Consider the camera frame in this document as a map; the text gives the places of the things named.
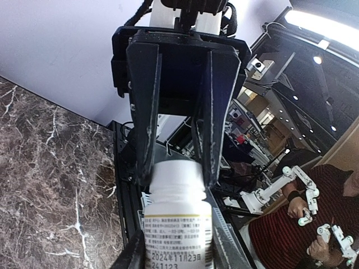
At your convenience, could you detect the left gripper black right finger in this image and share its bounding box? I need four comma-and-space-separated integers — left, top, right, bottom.
212, 208, 252, 269

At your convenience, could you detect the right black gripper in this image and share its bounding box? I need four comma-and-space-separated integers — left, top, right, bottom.
111, 26, 251, 187

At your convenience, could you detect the white pill bottle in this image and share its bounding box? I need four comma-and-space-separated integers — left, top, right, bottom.
144, 160, 214, 269

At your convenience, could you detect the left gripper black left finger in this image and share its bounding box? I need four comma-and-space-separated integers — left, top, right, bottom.
111, 230, 146, 269

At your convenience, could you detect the operator in striped shirt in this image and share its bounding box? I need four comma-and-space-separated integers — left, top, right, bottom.
248, 164, 359, 269

